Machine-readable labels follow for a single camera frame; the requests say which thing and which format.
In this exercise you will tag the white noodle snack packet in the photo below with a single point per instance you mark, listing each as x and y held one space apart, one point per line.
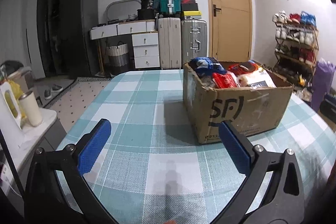
257 78

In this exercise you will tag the blue snack packet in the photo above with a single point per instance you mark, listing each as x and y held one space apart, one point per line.
204 65

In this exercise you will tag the white side table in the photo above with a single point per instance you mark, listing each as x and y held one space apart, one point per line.
34 134

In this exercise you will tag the yellow wooden door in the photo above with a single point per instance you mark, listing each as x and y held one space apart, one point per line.
231 29

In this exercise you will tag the woven laundry basket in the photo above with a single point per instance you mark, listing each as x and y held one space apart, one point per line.
117 56

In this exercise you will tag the red black shoe box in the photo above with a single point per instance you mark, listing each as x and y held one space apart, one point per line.
188 3

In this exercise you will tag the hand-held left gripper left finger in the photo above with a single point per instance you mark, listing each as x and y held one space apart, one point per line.
94 145

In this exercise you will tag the black storage box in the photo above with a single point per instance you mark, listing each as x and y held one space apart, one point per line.
147 14

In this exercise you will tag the red white dotted packet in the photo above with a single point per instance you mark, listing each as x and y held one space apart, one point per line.
225 80

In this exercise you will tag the beige suitcase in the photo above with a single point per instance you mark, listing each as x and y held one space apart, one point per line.
169 43

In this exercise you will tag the silver suitcase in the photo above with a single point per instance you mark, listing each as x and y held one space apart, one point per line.
193 40

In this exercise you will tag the red cone snack packet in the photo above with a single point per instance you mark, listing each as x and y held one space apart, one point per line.
244 67

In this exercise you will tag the shoe rack with shoes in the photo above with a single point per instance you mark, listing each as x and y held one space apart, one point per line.
302 37

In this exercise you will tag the wooden shoe rack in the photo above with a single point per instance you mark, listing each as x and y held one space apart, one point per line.
313 40

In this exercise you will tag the purple bag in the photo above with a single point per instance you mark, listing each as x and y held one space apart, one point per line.
324 82

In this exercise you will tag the dark wardrobe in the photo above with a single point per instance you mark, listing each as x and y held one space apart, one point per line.
50 16

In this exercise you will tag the white kettle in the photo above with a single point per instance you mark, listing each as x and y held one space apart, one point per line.
9 113

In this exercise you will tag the dotted floor rug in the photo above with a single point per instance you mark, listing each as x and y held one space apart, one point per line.
86 98

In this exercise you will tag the white desk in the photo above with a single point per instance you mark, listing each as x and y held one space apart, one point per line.
126 28

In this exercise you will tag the grey slipper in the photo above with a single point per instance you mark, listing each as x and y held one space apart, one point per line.
57 88
47 95

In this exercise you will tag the black paper bag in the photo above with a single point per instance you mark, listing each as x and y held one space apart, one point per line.
329 111

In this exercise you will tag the black canister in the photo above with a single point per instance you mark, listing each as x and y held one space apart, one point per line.
147 2

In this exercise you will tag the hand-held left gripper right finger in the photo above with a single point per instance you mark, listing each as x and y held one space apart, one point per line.
233 148

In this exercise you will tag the white power strip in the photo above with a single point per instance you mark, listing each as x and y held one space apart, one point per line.
5 174

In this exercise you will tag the black yellow shoe box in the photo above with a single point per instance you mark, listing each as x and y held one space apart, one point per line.
192 14

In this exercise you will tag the dark grey refrigerator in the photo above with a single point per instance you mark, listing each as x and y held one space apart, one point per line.
78 35

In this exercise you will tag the white drawer cabinet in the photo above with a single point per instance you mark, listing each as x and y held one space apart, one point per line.
145 50

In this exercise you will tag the cream cup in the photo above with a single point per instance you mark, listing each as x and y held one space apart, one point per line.
30 108

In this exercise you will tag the brown cardboard box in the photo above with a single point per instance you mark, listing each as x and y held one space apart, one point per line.
236 108

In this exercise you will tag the oval mirror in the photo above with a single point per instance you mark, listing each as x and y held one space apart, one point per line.
120 10

